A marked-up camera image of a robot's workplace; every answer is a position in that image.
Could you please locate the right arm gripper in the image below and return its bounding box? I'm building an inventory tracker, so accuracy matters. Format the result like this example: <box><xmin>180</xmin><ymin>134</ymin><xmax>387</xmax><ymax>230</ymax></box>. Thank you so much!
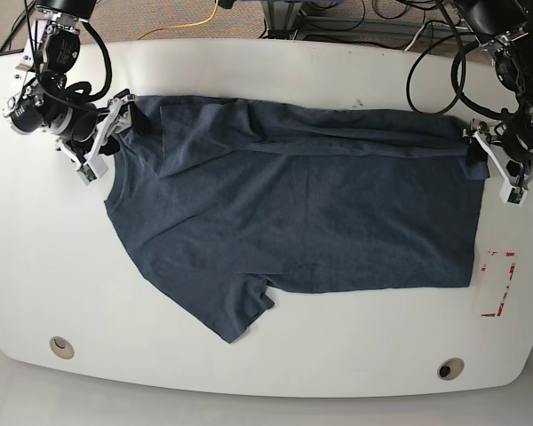
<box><xmin>56</xmin><ymin>90</ymin><xmax>152</xmax><ymax>171</ymax></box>

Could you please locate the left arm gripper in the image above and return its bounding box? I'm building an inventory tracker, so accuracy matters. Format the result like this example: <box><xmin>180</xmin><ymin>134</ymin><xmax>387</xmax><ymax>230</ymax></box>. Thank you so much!
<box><xmin>462</xmin><ymin>119</ymin><xmax>533</xmax><ymax>189</ymax></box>

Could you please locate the dark blue t-shirt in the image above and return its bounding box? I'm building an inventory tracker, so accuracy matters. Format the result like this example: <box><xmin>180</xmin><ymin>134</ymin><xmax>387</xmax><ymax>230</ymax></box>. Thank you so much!
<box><xmin>106</xmin><ymin>96</ymin><xmax>489</xmax><ymax>343</ymax></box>

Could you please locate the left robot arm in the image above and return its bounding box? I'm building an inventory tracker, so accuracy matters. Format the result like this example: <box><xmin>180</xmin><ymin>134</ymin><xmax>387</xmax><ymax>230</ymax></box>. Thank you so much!
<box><xmin>450</xmin><ymin>1</ymin><xmax>533</xmax><ymax>188</ymax></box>

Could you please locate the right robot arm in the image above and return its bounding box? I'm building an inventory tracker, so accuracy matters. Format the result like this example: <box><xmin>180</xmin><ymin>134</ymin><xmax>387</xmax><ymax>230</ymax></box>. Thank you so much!
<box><xmin>4</xmin><ymin>1</ymin><xmax>152</xmax><ymax>182</ymax></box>

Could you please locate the red tape rectangle marking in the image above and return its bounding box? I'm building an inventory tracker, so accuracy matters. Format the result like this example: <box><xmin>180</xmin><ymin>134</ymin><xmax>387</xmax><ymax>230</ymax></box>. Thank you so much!
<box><xmin>475</xmin><ymin>251</ymin><xmax>517</xmax><ymax>318</ymax></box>

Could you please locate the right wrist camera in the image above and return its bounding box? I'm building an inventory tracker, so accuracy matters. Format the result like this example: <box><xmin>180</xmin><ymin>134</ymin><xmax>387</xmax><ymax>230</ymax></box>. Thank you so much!
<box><xmin>76</xmin><ymin>157</ymin><xmax>108</xmax><ymax>185</ymax></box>

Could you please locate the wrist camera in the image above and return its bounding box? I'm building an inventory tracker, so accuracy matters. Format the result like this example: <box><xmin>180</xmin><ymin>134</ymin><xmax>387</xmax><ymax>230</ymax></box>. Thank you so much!
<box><xmin>76</xmin><ymin>157</ymin><xmax>108</xmax><ymax>185</ymax></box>
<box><xmin>499</xmin><ymin>181</ymin><xmax>529</xmax><ymax>208</ymax></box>

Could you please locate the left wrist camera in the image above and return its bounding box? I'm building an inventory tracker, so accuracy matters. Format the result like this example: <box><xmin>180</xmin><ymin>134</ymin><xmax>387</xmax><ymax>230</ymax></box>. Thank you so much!
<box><xmin>499</xmin><ymin>181</ymin><xmax>529</xmax><ymax>208</ymax></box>

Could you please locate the white cable on floor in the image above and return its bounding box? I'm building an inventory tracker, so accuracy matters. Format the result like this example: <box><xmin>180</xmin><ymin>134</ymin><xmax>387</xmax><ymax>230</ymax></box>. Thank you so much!
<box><xmin>402</xmin><ymin>22</ymin><xmax>428</xmax><ymax>52</ymax></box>

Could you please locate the yellow cable on floor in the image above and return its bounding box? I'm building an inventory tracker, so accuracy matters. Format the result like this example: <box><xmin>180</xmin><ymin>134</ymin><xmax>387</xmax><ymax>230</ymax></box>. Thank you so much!
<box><xmin>138</xmin><ymin>0</ymin><xmax>218</xmax><ymax>42</ymax></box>

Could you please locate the aluminium frame rail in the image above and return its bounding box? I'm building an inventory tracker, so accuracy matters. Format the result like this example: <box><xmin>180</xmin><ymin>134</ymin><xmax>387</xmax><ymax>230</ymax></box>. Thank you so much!
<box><xmin>260</xmin><ymin>1</ymin><xmax>473</xmax><ymax>51</ymax></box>

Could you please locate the right table cable grommet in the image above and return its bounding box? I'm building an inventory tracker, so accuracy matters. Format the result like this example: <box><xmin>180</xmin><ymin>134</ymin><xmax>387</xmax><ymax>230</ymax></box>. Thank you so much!
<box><xmin>437</xmin><ymin>358</ymin><xmax>465</xmax><ymax>381</ymax></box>

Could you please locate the table cable grommet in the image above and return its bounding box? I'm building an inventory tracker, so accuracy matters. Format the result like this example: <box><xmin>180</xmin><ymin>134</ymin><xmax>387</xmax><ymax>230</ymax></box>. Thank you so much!
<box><xmin>437</xmin><ymin>358</ymin><xmax>465</xmax><ymax>381</ymax></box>
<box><xmin>50</xmin><ymin>336</ymin><xmax>75</xmax><ymax>360</ymax></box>

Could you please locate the left table cable grommet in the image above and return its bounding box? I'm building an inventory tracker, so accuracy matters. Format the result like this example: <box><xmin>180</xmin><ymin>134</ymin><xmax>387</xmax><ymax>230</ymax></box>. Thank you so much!
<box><xmin>50</xmin><ymin>336</ymin><xmax>75</xmax><ymax>360</ymax></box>

